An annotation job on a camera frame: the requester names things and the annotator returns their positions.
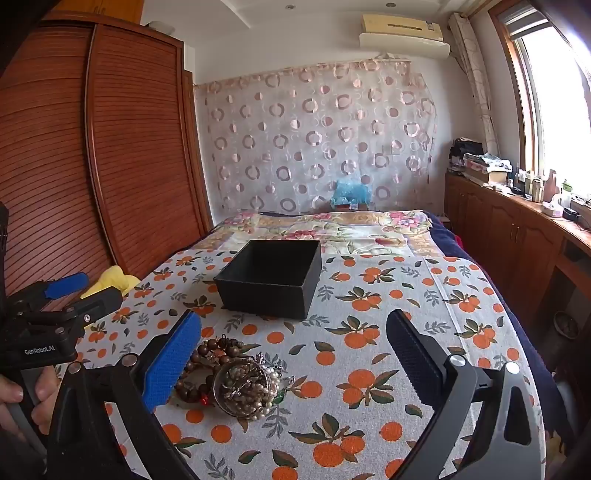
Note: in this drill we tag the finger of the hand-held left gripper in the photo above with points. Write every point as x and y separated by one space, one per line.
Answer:
67 285
99 304

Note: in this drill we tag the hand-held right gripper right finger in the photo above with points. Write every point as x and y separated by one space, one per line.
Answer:
413 360

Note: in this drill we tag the white air conditioner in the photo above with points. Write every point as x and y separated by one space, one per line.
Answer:
401 37

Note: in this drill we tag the person's left hand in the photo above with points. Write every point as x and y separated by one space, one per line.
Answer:
48 392

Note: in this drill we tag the dark round pot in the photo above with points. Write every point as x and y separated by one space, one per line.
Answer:
566 325

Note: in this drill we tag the wooden cabinet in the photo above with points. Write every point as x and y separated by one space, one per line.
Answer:
503 230

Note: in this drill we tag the floral quilt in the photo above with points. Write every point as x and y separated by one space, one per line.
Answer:
286 228

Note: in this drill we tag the dark blue blanket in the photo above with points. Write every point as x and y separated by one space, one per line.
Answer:
508 300

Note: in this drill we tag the row of bottles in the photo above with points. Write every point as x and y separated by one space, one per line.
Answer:
535 187

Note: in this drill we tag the small black device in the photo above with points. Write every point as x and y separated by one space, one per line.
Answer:
571 213

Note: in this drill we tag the wooden wardrobe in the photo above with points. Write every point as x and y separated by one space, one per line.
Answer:
115 138

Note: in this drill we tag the yellow cloth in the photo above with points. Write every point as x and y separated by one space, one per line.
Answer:
113 279

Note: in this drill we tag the window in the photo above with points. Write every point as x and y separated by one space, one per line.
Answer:
549 106

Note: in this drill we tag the pink tissue box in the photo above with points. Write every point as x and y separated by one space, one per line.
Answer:
551 210

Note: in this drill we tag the black box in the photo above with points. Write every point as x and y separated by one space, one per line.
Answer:
263 293

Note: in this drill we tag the orange-print tablecloth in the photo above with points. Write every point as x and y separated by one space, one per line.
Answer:
369 300

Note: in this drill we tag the blue plastic bag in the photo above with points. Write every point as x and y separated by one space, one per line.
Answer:
351 191

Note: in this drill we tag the circle-patterned sheer curtain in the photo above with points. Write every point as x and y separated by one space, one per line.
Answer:
323 138

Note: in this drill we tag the patterned window curtain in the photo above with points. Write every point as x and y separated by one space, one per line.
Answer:
475 83

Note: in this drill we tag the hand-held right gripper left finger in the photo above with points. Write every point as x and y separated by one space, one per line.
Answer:
168 369

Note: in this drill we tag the stack of books and clothes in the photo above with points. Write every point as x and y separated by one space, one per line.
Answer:
482 164

